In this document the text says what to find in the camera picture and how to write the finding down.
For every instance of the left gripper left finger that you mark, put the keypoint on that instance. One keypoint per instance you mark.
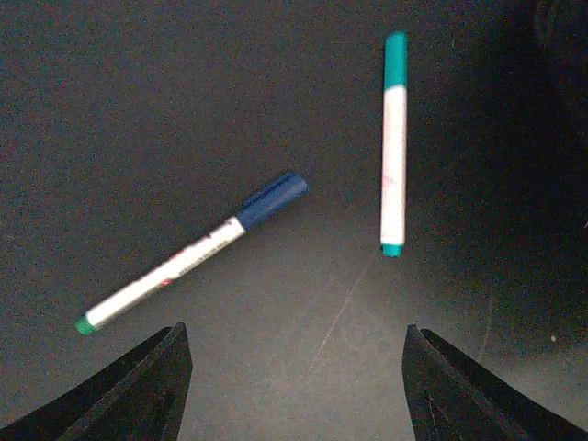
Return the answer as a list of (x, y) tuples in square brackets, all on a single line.
[(140, 396)]

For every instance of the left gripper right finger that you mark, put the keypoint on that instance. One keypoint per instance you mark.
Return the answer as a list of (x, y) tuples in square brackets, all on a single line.
[(450, 396)]

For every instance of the green cap marker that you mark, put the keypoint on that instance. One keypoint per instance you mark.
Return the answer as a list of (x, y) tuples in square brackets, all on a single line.
[(394, 145)]

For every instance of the blue cap marker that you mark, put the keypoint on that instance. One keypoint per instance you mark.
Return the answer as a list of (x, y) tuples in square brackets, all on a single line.
[(257, 209)]

